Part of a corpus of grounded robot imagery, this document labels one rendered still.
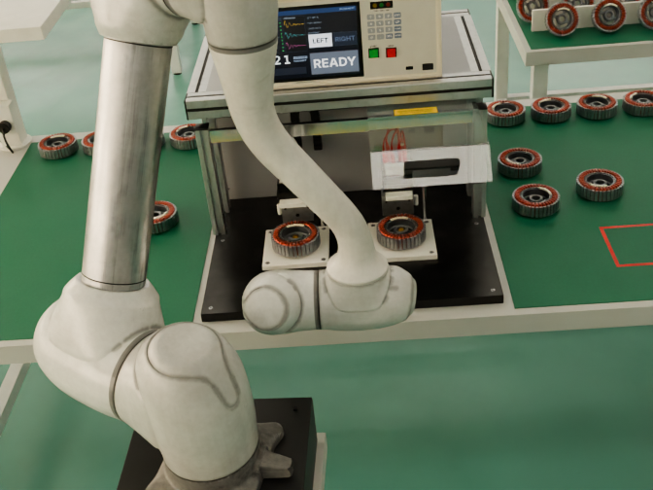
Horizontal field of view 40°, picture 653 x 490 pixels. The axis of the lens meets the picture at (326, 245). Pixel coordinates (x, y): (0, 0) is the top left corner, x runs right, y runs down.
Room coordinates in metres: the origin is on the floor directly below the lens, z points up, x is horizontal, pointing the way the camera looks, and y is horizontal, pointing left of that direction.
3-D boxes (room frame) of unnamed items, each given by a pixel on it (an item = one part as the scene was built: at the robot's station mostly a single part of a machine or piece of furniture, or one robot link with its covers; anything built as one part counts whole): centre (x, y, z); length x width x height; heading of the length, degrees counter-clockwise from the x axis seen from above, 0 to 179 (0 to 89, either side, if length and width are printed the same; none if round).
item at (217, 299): (1.74, -0.05, 0.76); 0.64 x 0.47 x 0.02; 86
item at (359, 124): (1.82, -0.06, 1.03); 0.62 x 0.01 x 0.03; 86
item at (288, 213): (1.88, 0.06, 0.80); 0.08 x 0.05 x 0.06; 86
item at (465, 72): (2.04, -0.07, 1.09); 0.68 x 0.44 x 0.05; 86
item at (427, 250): (1.72, -0.17, 0.78); 0.15 x 0.15 x 0.01; 86
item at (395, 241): (1.72, -0.17, 0.80); 0.11 x 0.11 x 0.04
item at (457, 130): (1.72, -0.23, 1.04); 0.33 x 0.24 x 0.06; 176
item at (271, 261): (1.73, 0.07, 0.78); 0.15 x 0.15 x 0.01; 86
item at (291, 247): (1.73, 0.07, 0.80); 0.11 x 0.11 x 0.04
